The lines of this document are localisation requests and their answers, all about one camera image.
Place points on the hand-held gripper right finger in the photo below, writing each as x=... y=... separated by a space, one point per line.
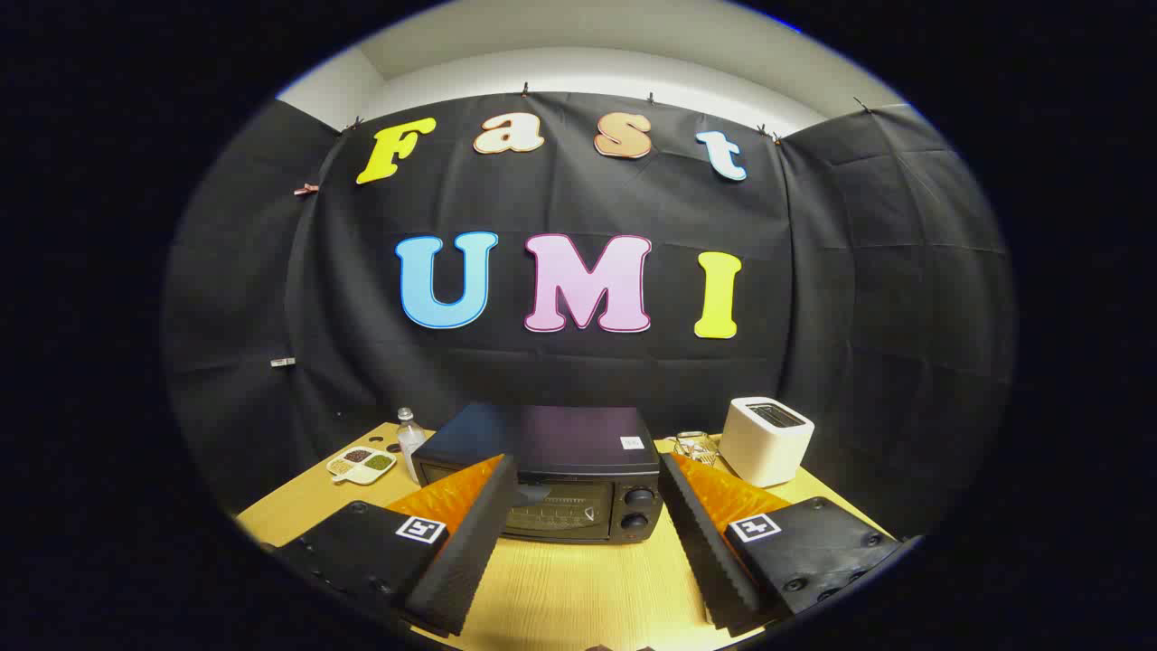
x=710 y=542

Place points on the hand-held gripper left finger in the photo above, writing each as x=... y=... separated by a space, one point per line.
x=470 y=542

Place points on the black toaster oven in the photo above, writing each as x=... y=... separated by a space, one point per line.
x=578 y=434

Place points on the white pop-up toaster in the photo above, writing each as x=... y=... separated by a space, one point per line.
x=764 y=443

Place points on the clear plastic bottle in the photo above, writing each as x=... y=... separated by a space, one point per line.
x=409 y=443

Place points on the white divided spice dish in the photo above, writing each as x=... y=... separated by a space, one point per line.
x=362 y=464

